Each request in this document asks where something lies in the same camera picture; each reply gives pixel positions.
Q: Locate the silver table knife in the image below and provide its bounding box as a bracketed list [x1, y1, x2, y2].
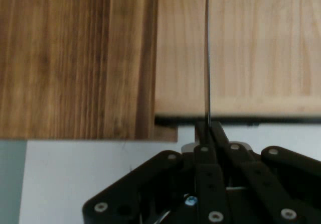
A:
[180, 0, 253, 155]

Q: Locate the dark wooden drawer cabinet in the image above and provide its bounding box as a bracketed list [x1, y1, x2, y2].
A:
[0, 0, 179, 143]

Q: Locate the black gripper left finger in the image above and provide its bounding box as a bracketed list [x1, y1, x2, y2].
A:
[82, 121, 231, 224]

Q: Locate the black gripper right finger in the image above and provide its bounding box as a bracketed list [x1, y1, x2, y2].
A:
[211, 121, 321, 224]

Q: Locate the light wooden drawer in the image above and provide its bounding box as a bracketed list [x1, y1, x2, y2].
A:
[153, 0, 321, 128]

